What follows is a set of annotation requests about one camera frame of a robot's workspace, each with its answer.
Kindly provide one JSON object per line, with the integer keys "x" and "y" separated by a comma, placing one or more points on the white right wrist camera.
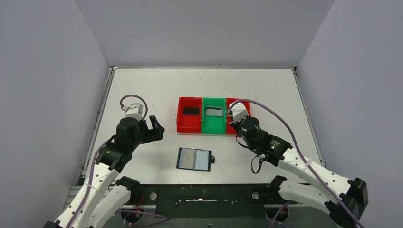
{"x": 237, "y": 112}

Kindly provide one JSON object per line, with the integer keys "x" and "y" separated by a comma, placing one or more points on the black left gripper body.
{"x": 147, "y": 129}

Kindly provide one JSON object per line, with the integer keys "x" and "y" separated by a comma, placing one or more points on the silver magnetic stripe card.
{"x": 214, "y": 111}

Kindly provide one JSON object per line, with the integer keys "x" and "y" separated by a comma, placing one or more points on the black leather card holder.
{"x": 203, "y": 160}

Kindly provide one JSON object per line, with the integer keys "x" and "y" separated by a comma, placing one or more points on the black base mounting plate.
{"x": 203, "y": 201}

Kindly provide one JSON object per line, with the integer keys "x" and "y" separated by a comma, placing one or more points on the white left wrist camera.
{"x": 134, "y": 111}

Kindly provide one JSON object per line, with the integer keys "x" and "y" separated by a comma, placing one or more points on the red plastic bin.
{"x": 188, "y": 123}
{"x": 229, "y": 129}

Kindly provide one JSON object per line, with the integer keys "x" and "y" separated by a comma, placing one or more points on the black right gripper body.
{"x": 238, "y": 129}

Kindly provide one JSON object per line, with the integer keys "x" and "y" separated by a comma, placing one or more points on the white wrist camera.
{"x": 134, "y": 111}
{"x": 237, "y": 112}

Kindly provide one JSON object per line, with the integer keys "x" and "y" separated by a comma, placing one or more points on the red plastic bin left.
{"x": 188, "y": 123}

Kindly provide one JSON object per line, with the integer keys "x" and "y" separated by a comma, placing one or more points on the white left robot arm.
{"x": 102, "y": 192}

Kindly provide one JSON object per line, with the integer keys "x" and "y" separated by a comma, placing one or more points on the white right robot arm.
{"x": 342, "y": 199}

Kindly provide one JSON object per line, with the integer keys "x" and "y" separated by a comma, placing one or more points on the black card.
{"x": 193, "y": 111}

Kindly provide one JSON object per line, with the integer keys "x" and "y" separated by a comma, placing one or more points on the green plastic bin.
{"x": 212, "y": 124}

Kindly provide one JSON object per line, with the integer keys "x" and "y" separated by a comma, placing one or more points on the red plastic bin right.
{"x": 229, "y": 129}

